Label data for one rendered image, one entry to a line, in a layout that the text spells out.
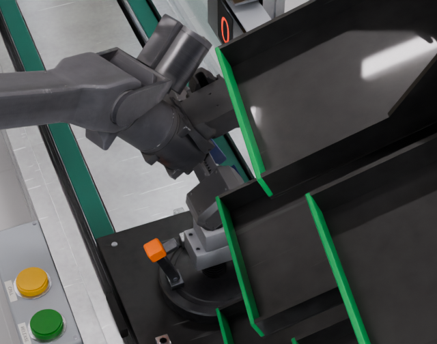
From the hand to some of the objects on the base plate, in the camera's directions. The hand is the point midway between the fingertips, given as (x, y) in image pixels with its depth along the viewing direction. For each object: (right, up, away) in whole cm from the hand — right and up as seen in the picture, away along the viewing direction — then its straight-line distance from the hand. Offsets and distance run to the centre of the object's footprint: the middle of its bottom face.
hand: (218, 169), depth 112 cm
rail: (-25, -7, +36) cm, 44 cm away
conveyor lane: (-10, 0, +42) cm, 43 cm away
